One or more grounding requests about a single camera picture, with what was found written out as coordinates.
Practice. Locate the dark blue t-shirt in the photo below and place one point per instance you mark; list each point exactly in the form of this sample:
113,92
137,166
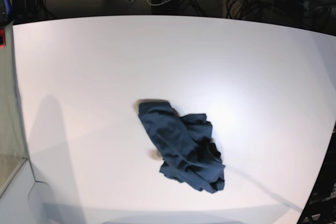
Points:
185,143

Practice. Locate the red black device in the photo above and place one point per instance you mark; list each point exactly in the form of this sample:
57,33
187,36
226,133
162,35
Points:
2,38

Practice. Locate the blue handled tool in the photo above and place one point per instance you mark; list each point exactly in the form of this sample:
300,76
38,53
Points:
8,7

